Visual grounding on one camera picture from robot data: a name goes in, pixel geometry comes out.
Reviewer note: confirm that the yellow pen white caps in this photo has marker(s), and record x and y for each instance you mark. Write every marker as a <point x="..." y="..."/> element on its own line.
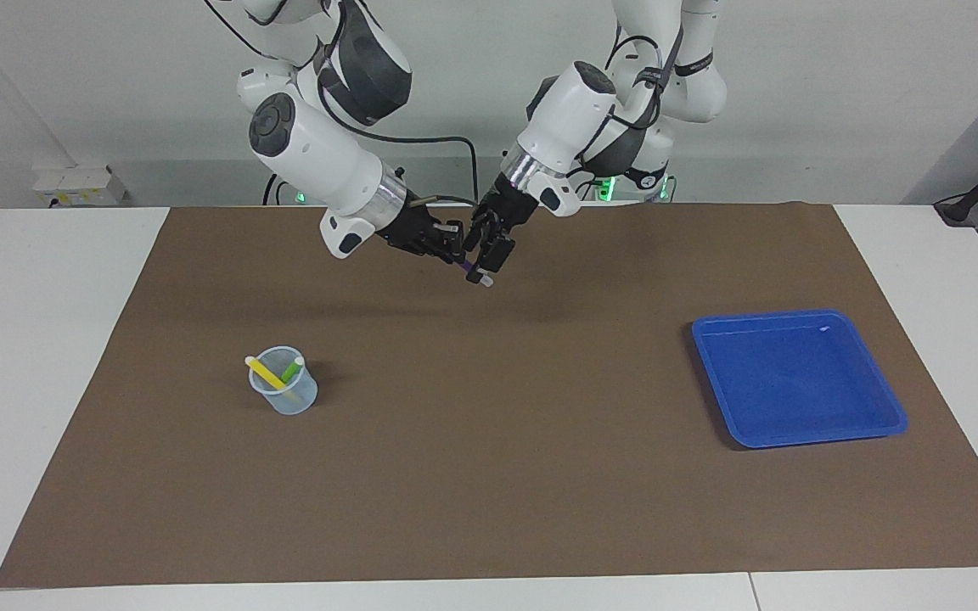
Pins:
<point x="266" y="374"/>

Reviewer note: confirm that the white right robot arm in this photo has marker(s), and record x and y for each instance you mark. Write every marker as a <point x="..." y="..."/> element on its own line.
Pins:
<point x="311" y="161"/>

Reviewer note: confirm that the clear plastic cup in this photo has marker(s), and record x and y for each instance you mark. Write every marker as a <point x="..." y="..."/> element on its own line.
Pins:
<point x="298" y="400"/>

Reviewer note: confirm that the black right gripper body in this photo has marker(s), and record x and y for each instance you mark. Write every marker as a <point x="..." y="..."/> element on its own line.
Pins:
<point x="411" y="227"/>

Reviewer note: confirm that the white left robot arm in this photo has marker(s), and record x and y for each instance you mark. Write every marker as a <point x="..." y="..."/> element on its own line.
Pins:
<point x="574" y="110"/>

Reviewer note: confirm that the brown table mat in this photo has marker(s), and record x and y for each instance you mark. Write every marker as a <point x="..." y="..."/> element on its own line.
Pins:
<point x="497" y="424"/>

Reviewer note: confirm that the purple pen white caps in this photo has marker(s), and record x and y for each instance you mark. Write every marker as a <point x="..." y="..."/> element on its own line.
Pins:
<point x="486" y="281"/>

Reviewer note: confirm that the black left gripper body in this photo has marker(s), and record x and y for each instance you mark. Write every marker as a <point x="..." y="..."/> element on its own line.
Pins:
<point x="506" y="208"/>

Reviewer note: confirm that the white wall socket boxes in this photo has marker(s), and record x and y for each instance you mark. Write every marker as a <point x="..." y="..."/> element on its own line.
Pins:
<point x="77" y="185"/>

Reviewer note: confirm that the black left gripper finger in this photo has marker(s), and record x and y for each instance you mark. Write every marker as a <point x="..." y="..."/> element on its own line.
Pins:
<point x="480" y="233"/>
<point x="496" y="255"/>

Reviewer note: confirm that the green pen white caps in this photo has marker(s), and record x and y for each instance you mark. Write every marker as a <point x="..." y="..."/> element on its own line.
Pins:
<point x="291" y="371"/>

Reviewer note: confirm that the blue plastic tray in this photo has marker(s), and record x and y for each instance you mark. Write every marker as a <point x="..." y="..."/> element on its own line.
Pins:
<point x="795" y="382"/>

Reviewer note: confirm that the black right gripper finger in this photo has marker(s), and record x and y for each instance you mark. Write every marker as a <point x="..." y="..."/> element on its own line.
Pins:
<point x="452" y="235"/>
<point x="452" y="255"/>

